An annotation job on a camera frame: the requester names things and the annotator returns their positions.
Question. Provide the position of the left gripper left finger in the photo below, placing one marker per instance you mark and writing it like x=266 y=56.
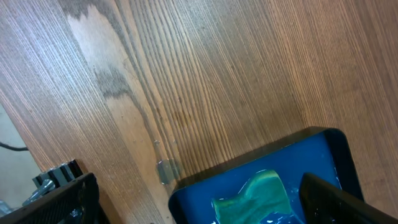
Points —
x=76 y=202

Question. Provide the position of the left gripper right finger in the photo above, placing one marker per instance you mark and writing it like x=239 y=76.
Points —
x=325 y=203

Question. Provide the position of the green yellow sponge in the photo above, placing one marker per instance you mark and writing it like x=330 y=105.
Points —
x=260 y=196

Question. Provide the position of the blue water tray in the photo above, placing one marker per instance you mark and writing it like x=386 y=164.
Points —
x=322 y=151

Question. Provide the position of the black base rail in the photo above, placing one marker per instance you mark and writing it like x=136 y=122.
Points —
x=54 y=178

